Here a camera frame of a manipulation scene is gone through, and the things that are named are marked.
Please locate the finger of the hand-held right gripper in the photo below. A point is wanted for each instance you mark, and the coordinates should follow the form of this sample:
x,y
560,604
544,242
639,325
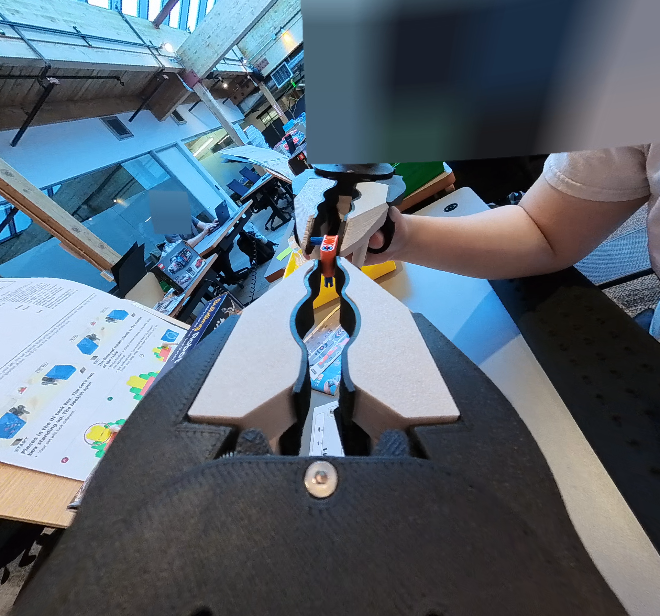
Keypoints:
x,y
368,214
308,208

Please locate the white printed instruction sheet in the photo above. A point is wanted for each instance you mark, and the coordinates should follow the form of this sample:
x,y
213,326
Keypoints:
x,y
67,358

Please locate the grey desk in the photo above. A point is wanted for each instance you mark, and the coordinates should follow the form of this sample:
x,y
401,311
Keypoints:
x,y
453,306

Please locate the wooden background desk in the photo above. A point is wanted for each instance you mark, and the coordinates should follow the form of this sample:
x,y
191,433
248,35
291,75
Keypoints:
x,y
227,229

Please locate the person's right forearm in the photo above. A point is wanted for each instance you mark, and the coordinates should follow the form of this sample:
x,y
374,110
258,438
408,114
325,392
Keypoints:
x,y
490,234

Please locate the orange toy brick piece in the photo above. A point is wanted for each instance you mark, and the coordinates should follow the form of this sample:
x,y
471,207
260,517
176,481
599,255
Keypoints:
x,y
328,251

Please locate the wooden board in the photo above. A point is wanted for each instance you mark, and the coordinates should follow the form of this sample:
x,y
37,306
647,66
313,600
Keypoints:
x,y
31,497

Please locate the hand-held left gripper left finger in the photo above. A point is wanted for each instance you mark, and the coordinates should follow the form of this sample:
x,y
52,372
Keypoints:
x,y
242,368

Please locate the white building instruction booklet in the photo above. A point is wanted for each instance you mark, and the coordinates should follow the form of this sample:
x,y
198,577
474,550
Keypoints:
x,y
325,430

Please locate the toy set box with car picture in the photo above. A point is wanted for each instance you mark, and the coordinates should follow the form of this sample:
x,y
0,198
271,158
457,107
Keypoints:
x,y
179,263

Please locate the person's right hand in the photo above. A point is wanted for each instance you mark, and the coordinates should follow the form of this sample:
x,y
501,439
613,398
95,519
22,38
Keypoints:
x,y
403,239

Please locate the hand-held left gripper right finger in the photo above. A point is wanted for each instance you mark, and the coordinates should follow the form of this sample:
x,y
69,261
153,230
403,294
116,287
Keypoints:
x,y
402,368

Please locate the black desk divider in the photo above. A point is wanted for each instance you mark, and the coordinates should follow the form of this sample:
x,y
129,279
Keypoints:
x,y
128,270

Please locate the dark blue game box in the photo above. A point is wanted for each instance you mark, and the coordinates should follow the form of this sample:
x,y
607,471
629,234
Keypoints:
x,y
206,323

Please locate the black perforated cloth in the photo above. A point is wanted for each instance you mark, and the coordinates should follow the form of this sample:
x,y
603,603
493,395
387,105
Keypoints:
x,y
582,358

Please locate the colourful toy set booklet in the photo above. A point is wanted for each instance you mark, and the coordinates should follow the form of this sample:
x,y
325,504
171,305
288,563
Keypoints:
x,y
326,363

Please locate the yellow box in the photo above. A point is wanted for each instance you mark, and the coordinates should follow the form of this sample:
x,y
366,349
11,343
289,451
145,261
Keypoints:
x,y
381,269

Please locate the green box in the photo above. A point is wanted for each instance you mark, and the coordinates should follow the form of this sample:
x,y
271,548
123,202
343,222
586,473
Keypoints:
x,y
417,175

